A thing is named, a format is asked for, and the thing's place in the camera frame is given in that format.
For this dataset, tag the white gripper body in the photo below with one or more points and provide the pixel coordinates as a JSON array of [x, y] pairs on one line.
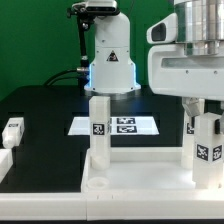
[[171, 72]]

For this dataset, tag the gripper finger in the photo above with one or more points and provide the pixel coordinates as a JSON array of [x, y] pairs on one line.
[[191, 106], [219, 125]]

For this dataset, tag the white desk top tray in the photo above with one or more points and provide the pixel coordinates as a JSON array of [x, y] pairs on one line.
[[147, 168]]

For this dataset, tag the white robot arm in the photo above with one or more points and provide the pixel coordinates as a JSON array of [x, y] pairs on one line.
[[200, 29]]

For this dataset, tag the white marker plate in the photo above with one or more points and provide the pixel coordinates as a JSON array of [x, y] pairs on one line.
[[131, 125]]

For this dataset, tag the white left corner block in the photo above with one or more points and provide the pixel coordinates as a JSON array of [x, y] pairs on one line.
[[6, 161]]

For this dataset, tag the white front rail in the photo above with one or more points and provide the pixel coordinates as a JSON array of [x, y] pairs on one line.
[[146, 205]]

